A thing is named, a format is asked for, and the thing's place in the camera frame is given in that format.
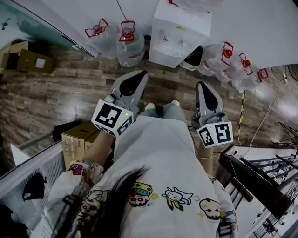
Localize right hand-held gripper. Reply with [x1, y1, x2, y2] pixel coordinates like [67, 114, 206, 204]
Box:
[190, 81, 234, 149]

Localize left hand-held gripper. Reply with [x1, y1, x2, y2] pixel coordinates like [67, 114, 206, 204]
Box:
[91, 70, 150, 138]

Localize white water dispenser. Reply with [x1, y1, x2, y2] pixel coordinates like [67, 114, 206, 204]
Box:
[148, 0, 213, 69]

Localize person's left forearm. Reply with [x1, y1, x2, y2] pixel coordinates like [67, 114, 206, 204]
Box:
[81, 130, 117, 167]

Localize person's right forearm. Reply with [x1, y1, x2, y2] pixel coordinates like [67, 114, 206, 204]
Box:
[196, 145, 214, 176]

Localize person's left leg blue jeans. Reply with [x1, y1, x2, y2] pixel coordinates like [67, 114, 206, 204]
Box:
[139, 108, 159, 119]

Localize person's leg blue jeans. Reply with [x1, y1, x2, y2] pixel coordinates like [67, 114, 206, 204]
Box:
[139, 108, 159, 119]
[162, 104, 187, 124]

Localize person's right leg blue jeans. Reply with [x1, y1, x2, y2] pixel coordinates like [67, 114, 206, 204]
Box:
[162, 104, 187, 124]

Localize yellow black striped strip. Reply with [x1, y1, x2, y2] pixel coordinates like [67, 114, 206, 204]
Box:
[237, 89, 247, 138]

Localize black trash bin white rim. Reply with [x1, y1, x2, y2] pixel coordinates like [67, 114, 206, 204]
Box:
[180, 45, 204, 71]

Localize person's white cartoon-print shirt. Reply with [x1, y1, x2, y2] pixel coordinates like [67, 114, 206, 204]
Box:
[47, 115, 237, 238]

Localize black bag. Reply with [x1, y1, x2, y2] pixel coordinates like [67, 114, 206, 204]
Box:
[52, 120, 82, 143]

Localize brown cardboard box white label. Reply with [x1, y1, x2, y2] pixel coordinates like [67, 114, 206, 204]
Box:
[15, 48, 56, 75]

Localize white mesh panel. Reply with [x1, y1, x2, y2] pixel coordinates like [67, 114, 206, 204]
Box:
[0, 144, 67, 238]

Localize glass partition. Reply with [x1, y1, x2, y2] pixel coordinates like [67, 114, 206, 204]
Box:
[0, 0, 96, 58]

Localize open brown cardboard box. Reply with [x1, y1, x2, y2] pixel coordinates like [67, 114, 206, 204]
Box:
[0, 40, 30, 72]

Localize white paper sheet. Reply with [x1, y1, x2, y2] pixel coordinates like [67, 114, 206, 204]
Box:
[10, 143, 31, 167]

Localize small black flat object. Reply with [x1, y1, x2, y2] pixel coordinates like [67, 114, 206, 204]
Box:
[22, 172, 47, 202]

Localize metal hook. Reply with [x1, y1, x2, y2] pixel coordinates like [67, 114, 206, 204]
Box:
[1, 18, 12, 31]

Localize thin white cable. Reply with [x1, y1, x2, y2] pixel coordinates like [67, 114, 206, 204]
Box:
[229, 80, 287, 184]

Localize black wall cable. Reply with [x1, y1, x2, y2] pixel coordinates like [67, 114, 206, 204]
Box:
[115, 0, 131, 23]

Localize black wire rack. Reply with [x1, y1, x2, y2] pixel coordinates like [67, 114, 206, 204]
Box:
[271, 121, 298, 150]

